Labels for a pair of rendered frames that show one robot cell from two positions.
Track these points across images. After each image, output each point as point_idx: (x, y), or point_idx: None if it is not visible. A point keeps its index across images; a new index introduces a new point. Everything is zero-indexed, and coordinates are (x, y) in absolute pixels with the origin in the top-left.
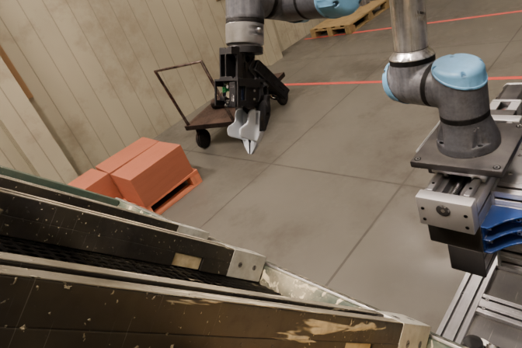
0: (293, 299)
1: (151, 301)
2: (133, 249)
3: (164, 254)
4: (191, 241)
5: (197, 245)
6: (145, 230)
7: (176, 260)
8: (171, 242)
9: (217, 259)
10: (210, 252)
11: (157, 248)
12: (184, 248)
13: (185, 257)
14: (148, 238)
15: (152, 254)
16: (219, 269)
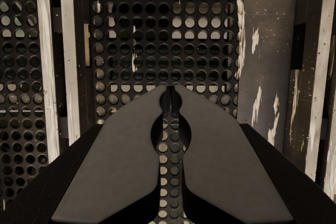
0: (316, 119)
1: None
2: (90, 120)
3: (88, 81)
4: (77, 47)
5: (78, 34)
6: (81, 120)
7: (87, 60)
8: (82, 78)
9: None
10: (79, 8)
11: (86, 94)
12: (82, 56)
13: (85, 49)
14: (83, 111)
15: (90, 96)
16: None
